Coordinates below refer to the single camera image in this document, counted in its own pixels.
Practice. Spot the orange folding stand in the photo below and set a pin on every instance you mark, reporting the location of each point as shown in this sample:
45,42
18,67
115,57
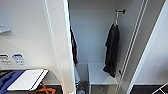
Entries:
41,89

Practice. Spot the white wardrobe door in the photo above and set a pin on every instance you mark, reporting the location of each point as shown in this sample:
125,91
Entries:
143,43
60,43

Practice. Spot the white wardrobe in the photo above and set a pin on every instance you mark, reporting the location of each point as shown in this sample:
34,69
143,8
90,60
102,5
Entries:
90,33

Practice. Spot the white wall socket plate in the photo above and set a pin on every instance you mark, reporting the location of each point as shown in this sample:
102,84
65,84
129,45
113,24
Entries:
5,59

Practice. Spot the black hanging garment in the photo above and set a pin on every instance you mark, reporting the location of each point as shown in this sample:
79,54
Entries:
111,50

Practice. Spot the pale clothes hanger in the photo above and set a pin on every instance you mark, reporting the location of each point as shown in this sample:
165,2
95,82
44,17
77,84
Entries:
115,20

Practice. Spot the white flat board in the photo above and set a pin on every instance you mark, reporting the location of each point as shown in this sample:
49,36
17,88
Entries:
26,80

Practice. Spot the white wardrobe inner bench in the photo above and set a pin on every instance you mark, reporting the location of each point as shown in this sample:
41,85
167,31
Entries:
100,73

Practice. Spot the black wardrobe hook rail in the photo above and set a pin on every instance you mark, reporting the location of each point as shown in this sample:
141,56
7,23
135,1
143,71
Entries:
121,11

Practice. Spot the small bluish white object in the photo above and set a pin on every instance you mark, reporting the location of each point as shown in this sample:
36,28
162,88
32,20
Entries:
81,90

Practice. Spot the wall socket with blue label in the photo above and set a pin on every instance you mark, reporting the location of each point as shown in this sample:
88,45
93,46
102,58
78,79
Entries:
19,59

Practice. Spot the dark red hanging garment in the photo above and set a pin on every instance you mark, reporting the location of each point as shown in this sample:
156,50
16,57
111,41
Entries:
74,50

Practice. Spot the grey whiteboard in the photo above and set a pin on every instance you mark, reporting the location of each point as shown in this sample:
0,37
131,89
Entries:
3,23

